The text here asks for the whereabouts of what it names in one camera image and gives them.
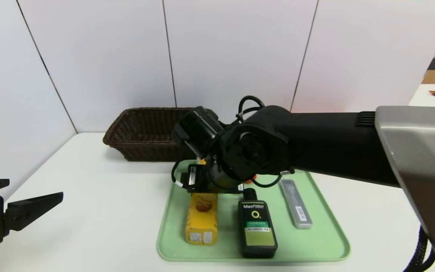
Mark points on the black facial cleanser bottle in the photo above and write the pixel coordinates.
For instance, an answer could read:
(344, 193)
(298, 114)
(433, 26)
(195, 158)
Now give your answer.
(257, 238)

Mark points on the light green plastic tray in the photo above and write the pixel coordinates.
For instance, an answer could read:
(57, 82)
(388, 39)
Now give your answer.
(315, 241)

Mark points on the dark brown wicker basket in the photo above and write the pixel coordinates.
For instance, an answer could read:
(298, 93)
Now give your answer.
(142, 132)

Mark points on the red rubber duck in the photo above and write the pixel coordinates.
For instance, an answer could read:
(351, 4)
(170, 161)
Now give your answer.
(255, 178)

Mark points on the yellow snack box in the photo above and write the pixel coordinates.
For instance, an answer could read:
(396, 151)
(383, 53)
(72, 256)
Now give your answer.
(201, 223)

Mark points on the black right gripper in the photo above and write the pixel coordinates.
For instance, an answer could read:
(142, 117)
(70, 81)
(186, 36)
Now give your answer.
(194, 176)

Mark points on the grey transparent pencil lead case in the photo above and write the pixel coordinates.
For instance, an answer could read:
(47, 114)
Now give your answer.
(296, 207)

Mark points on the white side table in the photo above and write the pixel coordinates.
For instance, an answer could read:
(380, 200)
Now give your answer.
(421, 99)

